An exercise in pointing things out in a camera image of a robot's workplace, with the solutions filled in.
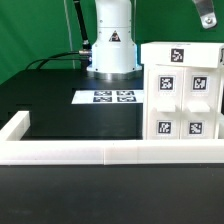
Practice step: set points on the white cabinet top block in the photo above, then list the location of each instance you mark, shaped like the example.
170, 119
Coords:
186, 54

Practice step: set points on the white cabinet body box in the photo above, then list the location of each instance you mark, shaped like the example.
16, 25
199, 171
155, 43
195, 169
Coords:
181, 102

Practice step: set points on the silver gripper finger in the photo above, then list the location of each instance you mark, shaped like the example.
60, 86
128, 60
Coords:
205, 9

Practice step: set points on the white marker base plate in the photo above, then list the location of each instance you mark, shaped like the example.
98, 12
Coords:
107, 96

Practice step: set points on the white U-shaped fence frame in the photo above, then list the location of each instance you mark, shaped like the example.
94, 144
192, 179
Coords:
15, 151

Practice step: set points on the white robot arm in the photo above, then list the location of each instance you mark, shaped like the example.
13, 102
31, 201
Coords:
114, 54

